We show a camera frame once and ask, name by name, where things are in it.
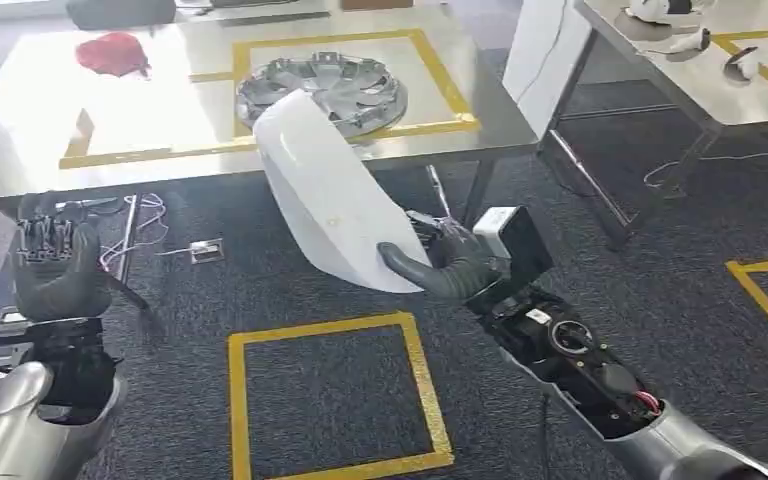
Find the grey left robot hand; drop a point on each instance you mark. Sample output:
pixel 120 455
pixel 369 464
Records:
pixel 66 291

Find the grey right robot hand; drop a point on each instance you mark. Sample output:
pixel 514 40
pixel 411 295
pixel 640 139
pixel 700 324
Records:
pixel 463 275

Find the white curved plastic car part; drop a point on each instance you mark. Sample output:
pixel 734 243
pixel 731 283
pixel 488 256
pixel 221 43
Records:
pixel 331 199

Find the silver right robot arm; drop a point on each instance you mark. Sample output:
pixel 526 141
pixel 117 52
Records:
pixel 675 444

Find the metal floor socket box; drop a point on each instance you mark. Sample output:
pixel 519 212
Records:
pixel 206 251
pixel 13 316

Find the yellow tape angle strip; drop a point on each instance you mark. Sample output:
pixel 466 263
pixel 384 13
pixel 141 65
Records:
pixel 159 154

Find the steel bench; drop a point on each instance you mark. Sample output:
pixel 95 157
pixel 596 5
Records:
pixel 689 86
pixel 159 106

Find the yellow tape square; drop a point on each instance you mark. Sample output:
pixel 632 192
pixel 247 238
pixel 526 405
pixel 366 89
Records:
pixel 765 298
pixel 238 411

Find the silver wheel hubcap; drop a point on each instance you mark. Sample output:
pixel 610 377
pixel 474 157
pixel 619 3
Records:
pixel 344 93

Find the white board panel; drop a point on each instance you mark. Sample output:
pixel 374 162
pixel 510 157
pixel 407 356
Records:
pixel 543 60

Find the red cloth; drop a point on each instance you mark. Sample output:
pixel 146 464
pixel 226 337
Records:
pixel 112 54

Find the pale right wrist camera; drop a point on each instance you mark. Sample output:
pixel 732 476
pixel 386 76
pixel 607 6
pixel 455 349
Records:
pixel 516 245

